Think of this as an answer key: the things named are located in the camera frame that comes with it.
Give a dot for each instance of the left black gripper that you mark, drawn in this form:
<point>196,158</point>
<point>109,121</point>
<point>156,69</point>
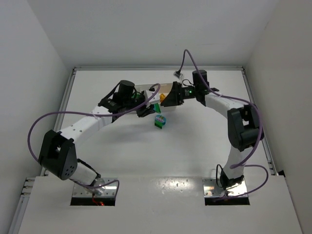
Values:
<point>142,110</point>

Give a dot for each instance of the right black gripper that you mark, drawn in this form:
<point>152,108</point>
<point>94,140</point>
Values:
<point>177,94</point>

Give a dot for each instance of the yellow round face lego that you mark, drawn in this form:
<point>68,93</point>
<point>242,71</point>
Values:
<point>162,97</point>

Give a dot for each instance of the green lego plate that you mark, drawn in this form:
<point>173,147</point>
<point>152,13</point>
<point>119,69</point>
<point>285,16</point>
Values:
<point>159,109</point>

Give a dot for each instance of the teal frog lily lego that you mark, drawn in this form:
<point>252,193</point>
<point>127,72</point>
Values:
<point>160,120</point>

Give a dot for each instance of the green curved lego brick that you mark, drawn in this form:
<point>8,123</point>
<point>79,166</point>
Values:
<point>159,124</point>

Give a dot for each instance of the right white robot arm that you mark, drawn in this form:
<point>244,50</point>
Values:
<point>243,124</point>

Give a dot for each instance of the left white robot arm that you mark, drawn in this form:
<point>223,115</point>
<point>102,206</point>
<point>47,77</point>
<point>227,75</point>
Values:
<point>58,152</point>

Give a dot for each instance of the white three-compartment tray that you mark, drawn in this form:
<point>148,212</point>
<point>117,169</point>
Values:
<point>165,88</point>

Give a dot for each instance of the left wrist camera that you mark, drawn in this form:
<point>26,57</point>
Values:
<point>154,100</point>

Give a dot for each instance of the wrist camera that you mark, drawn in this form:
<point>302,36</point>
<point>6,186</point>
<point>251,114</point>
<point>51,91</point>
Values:
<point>154,100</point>
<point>178,75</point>

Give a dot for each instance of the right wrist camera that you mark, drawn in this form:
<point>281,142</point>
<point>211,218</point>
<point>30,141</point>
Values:
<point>178,75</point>

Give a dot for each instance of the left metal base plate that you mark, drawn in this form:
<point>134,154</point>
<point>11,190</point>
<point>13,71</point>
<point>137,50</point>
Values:
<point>108,189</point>

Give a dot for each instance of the metal base plate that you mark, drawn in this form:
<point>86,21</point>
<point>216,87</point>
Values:
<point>212,190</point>
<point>108,189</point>

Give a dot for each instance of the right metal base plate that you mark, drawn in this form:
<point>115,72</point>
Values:
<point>212,190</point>

